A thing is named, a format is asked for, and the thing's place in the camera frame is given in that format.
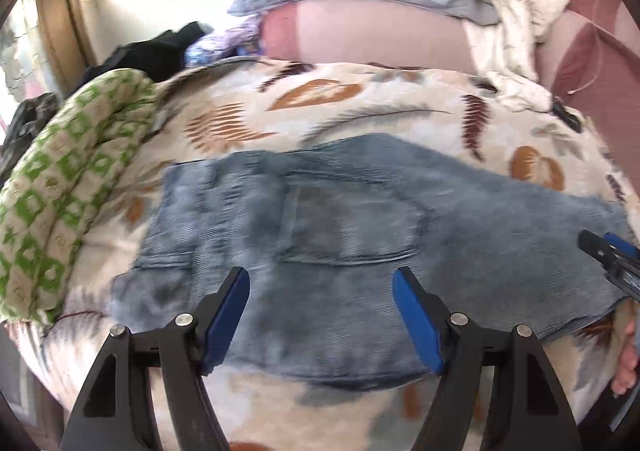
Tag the dark grey cloth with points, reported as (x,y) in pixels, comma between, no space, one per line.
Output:
(27,118)

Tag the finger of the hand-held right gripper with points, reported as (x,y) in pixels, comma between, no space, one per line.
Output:
(625,278)
(617,245)

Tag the leaf printed blanket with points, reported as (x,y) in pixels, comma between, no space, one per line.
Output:
(350,101)

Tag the pink pillow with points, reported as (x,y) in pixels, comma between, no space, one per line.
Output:
(370,31)

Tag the person's right hand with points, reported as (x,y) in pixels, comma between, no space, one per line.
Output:
(627,361)

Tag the green patterned cloth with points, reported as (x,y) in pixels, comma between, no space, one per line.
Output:
(65,191)

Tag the wooden frame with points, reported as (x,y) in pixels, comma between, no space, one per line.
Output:
(65,16)

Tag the window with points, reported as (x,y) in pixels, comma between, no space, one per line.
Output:
(17,56)

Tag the purple cloth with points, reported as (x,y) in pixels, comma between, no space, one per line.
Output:
(225,43)

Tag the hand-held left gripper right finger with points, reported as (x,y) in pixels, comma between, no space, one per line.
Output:
(417,321)

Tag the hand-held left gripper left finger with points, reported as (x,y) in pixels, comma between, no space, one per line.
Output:
(227,318)

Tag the small black object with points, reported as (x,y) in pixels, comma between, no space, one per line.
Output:
(566,113)

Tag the white floral cloth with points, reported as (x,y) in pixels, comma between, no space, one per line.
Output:
(510,26)

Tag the black cloth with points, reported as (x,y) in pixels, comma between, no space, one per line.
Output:
(145,56)

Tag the blue denim pants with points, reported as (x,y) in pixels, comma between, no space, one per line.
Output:
(350,256)

